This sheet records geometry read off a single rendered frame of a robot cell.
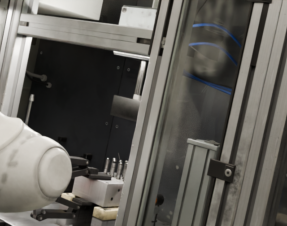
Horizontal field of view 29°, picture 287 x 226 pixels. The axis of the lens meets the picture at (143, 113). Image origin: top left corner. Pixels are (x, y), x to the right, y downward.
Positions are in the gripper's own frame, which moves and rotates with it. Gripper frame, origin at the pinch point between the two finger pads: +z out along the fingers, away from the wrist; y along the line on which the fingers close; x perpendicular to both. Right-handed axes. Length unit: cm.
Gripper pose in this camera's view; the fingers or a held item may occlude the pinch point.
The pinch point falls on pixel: (93, 189)
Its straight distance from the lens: 119.4
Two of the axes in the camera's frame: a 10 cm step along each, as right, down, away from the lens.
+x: -7.4, -1.9, 6.4
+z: 6.2, 1.5, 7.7
